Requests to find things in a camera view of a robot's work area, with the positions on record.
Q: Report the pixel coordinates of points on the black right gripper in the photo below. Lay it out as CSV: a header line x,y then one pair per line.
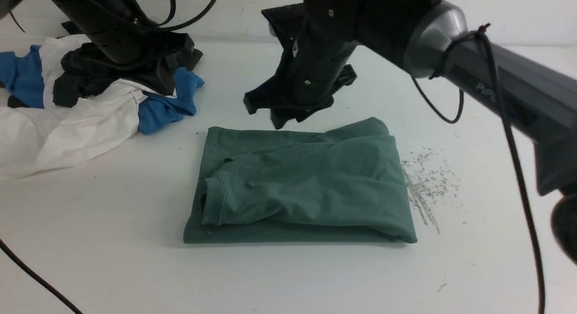
x,y
311,70

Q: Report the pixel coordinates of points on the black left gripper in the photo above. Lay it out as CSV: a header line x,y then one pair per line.
x,y
113,25

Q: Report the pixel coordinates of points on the green long-sleeve shirt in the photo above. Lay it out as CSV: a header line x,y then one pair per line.
x,y
344,185

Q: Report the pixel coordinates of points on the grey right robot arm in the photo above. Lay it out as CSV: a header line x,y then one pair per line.
x,y
426,39

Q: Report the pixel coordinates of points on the dark grey garment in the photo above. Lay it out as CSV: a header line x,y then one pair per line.
x,y
88,72

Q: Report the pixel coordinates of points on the blue garment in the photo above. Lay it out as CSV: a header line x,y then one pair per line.
x,y
21,77

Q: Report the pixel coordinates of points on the white garment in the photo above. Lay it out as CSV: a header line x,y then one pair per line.
x,y
37,140

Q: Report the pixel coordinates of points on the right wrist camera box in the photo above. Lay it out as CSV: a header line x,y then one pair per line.
x,y
285,21

